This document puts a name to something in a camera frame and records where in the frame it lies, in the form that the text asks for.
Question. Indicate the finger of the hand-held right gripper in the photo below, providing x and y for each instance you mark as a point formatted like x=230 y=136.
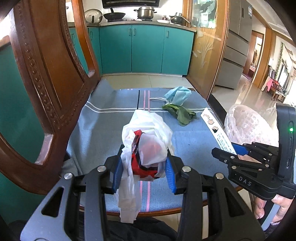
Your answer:
x=240 y=148
x=231 y=161

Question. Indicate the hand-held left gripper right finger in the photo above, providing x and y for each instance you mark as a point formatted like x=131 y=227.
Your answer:
x=170 y=178

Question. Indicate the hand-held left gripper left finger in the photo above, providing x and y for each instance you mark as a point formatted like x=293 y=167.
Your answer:
x=116 y=176

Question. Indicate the clear plastic bin liner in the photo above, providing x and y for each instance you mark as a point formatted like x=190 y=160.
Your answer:
x=231 y=125

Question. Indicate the red and black wrapper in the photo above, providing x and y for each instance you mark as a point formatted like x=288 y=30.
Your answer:
x=136 y=160

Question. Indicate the long white paper package strip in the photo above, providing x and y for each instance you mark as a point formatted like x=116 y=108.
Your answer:
x=217 y=132

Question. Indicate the white plastic lattice basket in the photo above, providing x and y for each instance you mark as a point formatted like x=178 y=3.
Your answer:
x=254 y=120

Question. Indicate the white plastic bag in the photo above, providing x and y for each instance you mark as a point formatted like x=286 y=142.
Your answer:
x=148 y=122

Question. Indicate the person's right hand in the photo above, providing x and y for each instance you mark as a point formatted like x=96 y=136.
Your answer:
x=285 y=206

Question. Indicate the blue striped seat cloth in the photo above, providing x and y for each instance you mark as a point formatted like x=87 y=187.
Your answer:
x=111 y=120

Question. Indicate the green vegetable leaf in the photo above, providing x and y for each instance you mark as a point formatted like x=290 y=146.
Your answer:
x=182 y=114

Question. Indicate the pink hanging cloth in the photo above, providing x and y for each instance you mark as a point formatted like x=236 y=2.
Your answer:
x=268 y=84

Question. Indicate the wooden bench with red cushions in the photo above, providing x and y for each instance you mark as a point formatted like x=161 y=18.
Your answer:
x=278 y=85

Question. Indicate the blue face mask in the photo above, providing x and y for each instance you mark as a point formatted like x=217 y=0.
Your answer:
x=178 y=96

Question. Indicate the grey refrigerator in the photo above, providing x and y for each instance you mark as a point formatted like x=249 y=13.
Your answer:
x=235 y=46

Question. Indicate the glass sliding door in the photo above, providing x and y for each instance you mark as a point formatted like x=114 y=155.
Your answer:
x=205 y=46

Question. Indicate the carved wooden chair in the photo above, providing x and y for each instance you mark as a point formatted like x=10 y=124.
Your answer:
x=46 y=69

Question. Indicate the teal lower kitchen cabinets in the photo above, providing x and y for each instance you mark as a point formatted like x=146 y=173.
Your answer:
x=145 y=48

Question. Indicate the black cooking pot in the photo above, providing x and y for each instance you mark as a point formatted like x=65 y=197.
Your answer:
x=177 y=19

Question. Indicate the white bowl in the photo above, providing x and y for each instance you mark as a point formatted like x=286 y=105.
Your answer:
x=163 y=21

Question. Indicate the gas stove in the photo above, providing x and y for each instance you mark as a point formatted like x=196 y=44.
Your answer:
x=129 y=20

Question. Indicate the black wok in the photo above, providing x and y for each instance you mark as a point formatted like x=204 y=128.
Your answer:
x=114 y=15

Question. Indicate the steel pot lid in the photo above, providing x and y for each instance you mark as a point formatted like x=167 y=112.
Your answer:
x=93 y=16

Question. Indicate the stainless steel stockpot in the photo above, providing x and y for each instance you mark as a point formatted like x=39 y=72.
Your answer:
x=145 y=12

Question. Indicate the black range hood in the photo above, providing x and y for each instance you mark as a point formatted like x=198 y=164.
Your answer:
x=129 y=3

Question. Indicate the green wall garland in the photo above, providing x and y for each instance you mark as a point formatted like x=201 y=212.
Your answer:
x=280 y=58

